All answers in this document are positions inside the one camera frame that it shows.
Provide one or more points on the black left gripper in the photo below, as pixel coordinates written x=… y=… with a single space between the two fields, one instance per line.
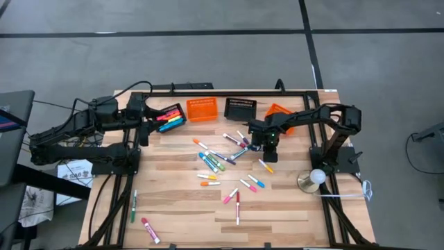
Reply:
x=135 y=107

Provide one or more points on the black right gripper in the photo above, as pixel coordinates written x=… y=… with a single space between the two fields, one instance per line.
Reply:
x=263 y=130

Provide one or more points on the pink highlighter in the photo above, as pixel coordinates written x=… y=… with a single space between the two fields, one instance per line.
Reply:
x=169 y=112
x=169 y=115

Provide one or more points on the orange Sharpie highlighter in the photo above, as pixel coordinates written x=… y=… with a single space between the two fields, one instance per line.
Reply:
x=170 y=117

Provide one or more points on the yellow-green highlighter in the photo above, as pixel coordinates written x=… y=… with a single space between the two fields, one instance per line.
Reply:
x=172 y=120

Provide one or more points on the blue highlighter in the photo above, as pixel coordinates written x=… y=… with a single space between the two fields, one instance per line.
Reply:
x=172 y=123
x=172 y=126

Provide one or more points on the blue Expo marker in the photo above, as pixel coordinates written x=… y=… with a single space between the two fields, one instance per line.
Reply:
x=256 y=148

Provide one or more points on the maroon Expo marker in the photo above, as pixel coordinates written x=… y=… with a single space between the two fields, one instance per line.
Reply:
x=233 y=140

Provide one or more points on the white marker pink cap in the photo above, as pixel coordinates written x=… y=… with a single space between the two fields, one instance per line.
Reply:
x=248 y=185
x=230 y=196

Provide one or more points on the long thin red marker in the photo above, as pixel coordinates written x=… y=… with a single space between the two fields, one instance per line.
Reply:
x=237 y=207

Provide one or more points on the long thin green marker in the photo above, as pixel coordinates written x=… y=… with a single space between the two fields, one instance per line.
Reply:
x=133 y=206

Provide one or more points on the magenta Expo marker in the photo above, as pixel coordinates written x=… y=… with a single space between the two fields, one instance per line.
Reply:
x=150 y=230

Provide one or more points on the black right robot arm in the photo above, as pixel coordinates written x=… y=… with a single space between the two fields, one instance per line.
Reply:
x=312 y=116

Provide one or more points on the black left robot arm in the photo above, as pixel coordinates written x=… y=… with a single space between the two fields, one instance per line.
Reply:
x=69 y=152

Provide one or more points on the orange plastic basket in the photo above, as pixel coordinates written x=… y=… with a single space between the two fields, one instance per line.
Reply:
x=277 y=109
x=202 y=110

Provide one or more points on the black plastic basket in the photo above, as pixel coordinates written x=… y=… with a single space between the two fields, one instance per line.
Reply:
x=240 y=110
x=182 y=114

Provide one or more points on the white marker yellow cap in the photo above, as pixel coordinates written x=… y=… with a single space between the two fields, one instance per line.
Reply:
x=266 y=166
x=207 y=176

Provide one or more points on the black power strip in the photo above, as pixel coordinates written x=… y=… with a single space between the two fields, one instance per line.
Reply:
x=187 y=86

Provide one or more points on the long thin purple marker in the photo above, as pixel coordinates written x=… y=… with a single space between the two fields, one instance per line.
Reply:
x=222 y=157

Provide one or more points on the white marker blue cap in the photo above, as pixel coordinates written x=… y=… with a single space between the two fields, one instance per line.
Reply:
x=256 y=181

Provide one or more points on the black clamp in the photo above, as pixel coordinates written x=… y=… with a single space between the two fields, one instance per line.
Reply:
x=280 y=81

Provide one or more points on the white marker orange cap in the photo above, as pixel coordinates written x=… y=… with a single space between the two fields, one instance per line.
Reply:
x=200 y=143
x=210 y=183

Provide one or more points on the brass lamp with white bulb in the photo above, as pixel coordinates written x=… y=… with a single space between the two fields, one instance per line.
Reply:
x=312 y=178

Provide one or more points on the white sticker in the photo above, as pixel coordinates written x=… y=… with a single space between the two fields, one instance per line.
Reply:
x=331 y=90

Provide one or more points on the white printed paper sheet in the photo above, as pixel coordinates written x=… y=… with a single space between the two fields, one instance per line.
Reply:
x=74 y=175

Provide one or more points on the black bar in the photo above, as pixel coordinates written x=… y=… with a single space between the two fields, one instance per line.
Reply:
x=52 y=182

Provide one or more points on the dark grey desk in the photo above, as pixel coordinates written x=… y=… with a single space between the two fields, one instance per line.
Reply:
x=10 y=215
x=15 y=114

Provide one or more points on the white printed cloth bag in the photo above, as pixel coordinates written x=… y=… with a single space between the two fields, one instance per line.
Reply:
x=34 y=205

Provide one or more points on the black frame bracket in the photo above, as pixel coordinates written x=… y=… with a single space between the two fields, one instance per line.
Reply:
x=267 y=246
x=172 y=246

